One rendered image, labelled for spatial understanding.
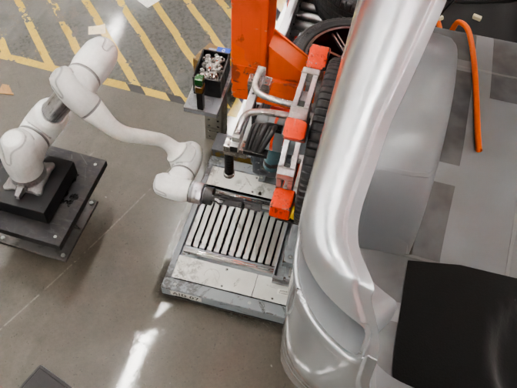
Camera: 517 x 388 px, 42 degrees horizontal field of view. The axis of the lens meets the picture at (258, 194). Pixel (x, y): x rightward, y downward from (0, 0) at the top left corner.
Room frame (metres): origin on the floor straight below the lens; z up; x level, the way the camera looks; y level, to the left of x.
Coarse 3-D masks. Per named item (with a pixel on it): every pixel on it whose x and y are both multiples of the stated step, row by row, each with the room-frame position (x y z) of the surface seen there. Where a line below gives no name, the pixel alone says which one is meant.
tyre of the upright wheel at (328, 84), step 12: (336, 60) 1.80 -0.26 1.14; (336, 72) 1.70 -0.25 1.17; (324, 84) 1.64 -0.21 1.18; (324, 96) 1.58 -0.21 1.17; (324, 108) 1.54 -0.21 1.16; (312, 120) 1.51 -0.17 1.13; (324, 120) 1.50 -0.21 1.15; (312, 132) 1.46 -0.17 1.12; (312, 144) 1.43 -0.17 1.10; (312, 156) 1.40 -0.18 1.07; (300, 180) 1.36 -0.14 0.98; (300, 192) 1.34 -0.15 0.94; (300, 204) 1.32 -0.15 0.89
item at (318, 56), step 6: (312, 48) 1.88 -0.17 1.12; (318, 48) 1.87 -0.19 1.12; (324, 48) 1.87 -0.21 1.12; (330, 48) 1.89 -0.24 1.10; (312, 54) 1.86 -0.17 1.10; (318, 54) 1.86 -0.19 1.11; (324, 54) 1.86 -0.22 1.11; (312, 60) 1.85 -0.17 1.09; (318, 60) 1.84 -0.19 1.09; (324, 60) 1.84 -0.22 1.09; (306, 66) 1.83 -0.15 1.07; (312, 66) 1.83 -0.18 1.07; (318, 66) 1.83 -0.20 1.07; (324, 66) 1.83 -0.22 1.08
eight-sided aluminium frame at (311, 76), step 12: (312, 72) 1.75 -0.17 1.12; (300, 84) 1.69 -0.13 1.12; (312, 84) 1.69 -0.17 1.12; (300, 96) 1.65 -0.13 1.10; (312, 96) 1.65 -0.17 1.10; (300, 108) 1.57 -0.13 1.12; (312, 108) 1.88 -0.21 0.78; (288, 144) 1.47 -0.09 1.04; (300, 144) 1.47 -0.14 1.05; (300, 156) 1.75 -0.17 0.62; (288, 168) 1.41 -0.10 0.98; (300, 168) 1.69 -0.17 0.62; (276, 180) 1.40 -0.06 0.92; (288, 180) 1.39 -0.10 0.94
